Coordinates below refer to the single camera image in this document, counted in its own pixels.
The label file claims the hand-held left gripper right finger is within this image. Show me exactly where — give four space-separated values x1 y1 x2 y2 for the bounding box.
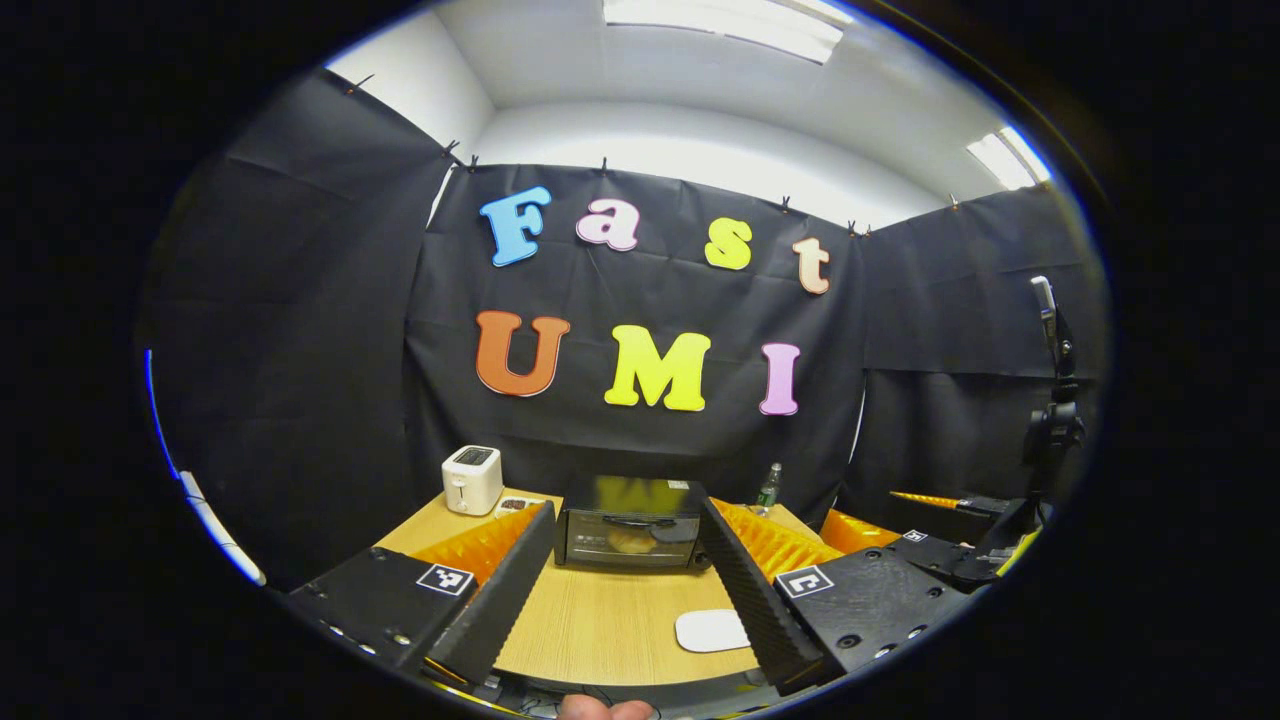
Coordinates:
697 497 976 698

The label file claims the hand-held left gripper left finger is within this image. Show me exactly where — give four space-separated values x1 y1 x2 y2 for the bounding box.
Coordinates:
285 500 557 689

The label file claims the black electric oven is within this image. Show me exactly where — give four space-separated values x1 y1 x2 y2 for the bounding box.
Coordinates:
553 475 713 572

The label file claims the white plate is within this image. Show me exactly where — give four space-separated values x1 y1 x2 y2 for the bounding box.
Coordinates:
674 609 751 654

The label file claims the white toaster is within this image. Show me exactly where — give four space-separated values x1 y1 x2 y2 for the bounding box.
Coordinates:
441 445 504 517

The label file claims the ceiling light panel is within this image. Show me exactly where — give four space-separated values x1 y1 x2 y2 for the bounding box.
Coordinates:
965 125 1053 191
602 0 856 66

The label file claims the black backdrop cloth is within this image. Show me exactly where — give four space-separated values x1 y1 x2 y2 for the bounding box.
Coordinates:
135 70 1111 591

